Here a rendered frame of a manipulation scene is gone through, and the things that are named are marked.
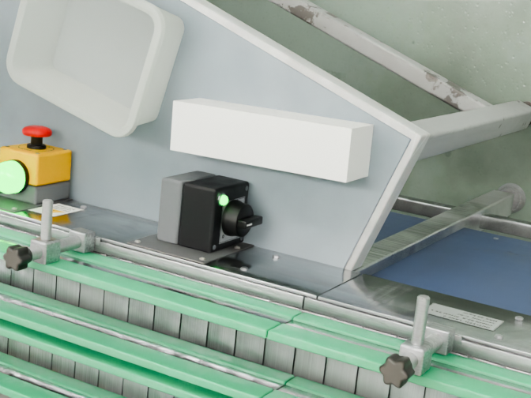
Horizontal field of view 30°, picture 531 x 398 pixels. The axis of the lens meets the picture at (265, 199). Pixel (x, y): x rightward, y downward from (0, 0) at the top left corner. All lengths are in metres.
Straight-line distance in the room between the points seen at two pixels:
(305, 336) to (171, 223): 0.28
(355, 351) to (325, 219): 0.26
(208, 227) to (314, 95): 0.20
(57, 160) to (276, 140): 0.36
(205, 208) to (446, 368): 0.36
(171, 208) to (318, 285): 0.21
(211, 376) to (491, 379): 0.30
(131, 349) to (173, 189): 0.20
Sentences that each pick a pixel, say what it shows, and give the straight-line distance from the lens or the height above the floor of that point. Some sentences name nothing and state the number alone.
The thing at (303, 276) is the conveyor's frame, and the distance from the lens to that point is 1.14.
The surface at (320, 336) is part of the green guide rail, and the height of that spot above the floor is 0.94.
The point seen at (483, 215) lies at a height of 0.25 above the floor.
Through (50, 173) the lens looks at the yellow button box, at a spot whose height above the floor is 0.80.
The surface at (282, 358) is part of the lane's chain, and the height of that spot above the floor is 0.88.
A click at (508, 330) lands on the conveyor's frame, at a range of 1.06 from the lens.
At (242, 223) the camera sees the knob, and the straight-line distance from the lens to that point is 1.18.
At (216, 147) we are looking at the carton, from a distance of 1.19.
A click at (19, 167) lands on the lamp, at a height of 0.84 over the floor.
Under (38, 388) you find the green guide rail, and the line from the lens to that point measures 1.26.
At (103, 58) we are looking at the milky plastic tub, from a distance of 1.35.
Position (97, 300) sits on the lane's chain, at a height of 0.88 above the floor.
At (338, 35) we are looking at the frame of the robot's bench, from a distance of 1.78.
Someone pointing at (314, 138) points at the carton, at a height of 0.81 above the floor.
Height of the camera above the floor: 1.81
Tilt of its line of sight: 59 degrees down
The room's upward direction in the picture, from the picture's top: 106 degrees counter-clockwise
